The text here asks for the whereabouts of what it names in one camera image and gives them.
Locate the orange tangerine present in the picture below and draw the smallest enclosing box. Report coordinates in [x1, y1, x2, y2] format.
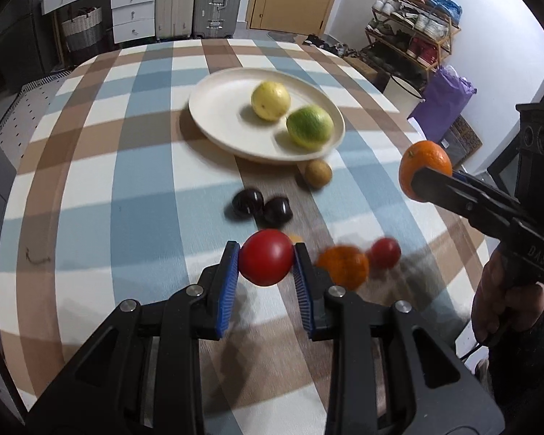
[315, 245, 369, 292]
[399, 140, 453, 202]

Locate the red tomato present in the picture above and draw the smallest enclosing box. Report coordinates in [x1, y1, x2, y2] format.
[368, 237, 402, 270]
[239, 229, 294, 287]

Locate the dark plum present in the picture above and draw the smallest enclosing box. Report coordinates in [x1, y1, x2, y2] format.
[232, 187, 264, 219]
[263, 195, 294, 228]

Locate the brown kiwi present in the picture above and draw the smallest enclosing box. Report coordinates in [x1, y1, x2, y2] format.
[304, 159, 333, 190]

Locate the person's right hand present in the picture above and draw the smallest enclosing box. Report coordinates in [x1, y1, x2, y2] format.
[472, 245, 544, 345]

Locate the patterned doormat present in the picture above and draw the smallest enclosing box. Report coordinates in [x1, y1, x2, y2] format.
[440, 116, 482, 169]

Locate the purple bag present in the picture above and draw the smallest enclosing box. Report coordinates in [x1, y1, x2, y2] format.
[409, 66, 477, 142]

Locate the white bucket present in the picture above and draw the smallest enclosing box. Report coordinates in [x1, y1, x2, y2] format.
[383, 76, 424, 119]

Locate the checkered tablecloth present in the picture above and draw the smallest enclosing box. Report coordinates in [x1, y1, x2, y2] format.
[0, 37, 491, 435]

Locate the green yellow mango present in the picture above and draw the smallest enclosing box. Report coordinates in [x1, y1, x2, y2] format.
[286, 105, 334, 150]

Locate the wooden shoe rack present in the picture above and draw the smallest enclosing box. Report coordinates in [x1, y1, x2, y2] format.
[366, 0, 463, 83]

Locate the yellow guava fruit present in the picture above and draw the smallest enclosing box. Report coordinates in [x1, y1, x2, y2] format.
[250, 80, 292, 122]

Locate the woven laundry basket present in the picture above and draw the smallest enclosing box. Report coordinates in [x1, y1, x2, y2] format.
[62, 7, 105, 52]

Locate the silver grey suitcase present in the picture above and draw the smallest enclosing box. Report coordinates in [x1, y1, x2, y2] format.
[191, 0, 247, 41]

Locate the beige suitcase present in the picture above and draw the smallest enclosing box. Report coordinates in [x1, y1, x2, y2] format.
[155, 0, 201, 41]

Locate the brown string piece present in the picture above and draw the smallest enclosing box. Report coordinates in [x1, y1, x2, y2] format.
[25, 245, 52, 265]

